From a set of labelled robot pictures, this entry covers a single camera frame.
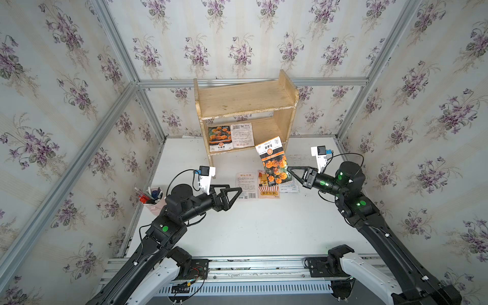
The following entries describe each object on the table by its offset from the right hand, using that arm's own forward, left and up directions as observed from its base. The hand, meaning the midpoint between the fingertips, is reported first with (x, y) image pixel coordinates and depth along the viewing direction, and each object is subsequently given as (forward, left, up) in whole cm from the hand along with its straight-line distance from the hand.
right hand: (290, 171), depth 65 cm
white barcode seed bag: (+14, +15, -31) cm, 37 cm away
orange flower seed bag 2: (+26, +29, -10) cm, 40 cm away
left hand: (-7, +18, -2) cm, 20 cm away
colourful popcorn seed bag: (+9, +7, -31) cm, 33 cm away
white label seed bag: (+29, +18, -11) cm, 36 cm away
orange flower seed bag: (+5, +5, 0) cm, 7 cm away
